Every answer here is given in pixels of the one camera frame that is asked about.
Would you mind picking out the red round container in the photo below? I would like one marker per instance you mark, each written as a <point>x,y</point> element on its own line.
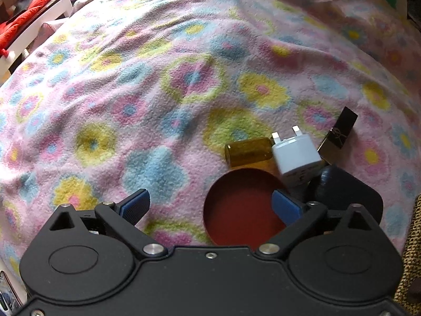
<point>240,210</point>

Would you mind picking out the black rounded case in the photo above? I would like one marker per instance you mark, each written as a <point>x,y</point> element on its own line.
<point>348,189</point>

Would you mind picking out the smartphone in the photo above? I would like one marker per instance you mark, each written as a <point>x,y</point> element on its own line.
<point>8,293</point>

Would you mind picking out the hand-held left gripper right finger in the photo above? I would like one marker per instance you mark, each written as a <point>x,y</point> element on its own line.
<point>286,206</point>

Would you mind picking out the amber glass bottle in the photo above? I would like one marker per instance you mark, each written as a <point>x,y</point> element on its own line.
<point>246,151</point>

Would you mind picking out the woven brown mat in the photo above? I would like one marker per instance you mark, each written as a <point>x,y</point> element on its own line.
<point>411,263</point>

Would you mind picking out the floral fleece blanket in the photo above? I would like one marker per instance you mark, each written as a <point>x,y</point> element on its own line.
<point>148,105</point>

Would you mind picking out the black and gold lipstick case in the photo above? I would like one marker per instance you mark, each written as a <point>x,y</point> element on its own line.
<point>335,138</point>

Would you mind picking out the white bench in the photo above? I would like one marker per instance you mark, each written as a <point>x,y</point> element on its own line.
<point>49,13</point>

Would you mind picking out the white plug adapter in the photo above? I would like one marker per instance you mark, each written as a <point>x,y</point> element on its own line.
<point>296,154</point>

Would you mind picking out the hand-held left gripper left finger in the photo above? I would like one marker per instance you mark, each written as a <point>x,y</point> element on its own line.
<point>136,204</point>

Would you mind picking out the red cushion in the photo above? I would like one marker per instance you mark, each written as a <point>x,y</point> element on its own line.
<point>23,16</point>

